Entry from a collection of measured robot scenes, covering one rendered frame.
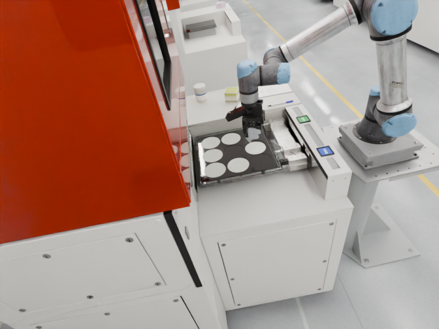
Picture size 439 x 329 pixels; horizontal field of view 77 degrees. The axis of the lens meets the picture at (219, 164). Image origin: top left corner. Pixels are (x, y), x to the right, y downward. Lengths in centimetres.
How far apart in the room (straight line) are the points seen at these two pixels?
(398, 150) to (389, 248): 90
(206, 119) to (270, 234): 69
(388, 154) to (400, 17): 58
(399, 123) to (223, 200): 75
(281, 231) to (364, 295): 89
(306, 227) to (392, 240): 105
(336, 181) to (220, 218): 49
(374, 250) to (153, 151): 177
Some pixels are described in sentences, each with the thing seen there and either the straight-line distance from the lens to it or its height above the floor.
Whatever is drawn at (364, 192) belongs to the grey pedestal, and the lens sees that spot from 166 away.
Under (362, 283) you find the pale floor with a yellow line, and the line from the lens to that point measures 200.
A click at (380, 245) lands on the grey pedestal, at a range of 215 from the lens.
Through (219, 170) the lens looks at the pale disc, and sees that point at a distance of 126.
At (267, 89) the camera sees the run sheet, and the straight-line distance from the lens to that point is 171.
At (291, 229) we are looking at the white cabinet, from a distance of 121.
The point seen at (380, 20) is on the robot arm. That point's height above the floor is 145.
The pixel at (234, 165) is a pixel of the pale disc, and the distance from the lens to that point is 127.
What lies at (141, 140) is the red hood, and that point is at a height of 144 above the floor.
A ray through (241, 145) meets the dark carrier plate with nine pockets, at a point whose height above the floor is 90.
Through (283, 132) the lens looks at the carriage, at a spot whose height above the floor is 88.
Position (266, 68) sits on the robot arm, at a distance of 107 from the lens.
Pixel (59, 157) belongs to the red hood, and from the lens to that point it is 63.
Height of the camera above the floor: 174
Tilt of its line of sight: 40 degrees down
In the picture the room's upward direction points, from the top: 12 degrees counter-clockwise
